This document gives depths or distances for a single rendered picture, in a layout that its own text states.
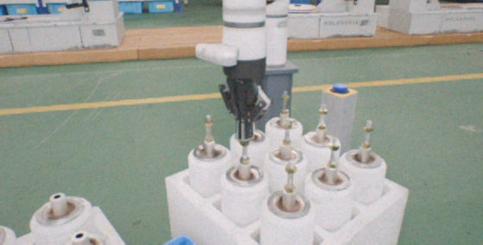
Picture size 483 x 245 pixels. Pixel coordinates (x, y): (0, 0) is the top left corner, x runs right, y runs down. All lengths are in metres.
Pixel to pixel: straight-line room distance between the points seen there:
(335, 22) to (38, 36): 2.20
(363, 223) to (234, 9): 0.46
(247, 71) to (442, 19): 3.07
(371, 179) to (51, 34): 2.40
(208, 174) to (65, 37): 2.13
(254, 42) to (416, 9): 2.94
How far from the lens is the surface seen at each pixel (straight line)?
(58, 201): 0.66
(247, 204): 0.68
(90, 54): 2.67
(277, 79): 1.23
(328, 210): 0.69
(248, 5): 0.55
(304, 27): 2.88
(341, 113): 0.97
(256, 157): 0.82
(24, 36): 2.83
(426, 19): 3.45
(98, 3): 2.74
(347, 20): 3.02
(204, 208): 0.74
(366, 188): 0.78
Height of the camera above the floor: 0.64
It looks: 23 degrees down
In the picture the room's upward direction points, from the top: straight up
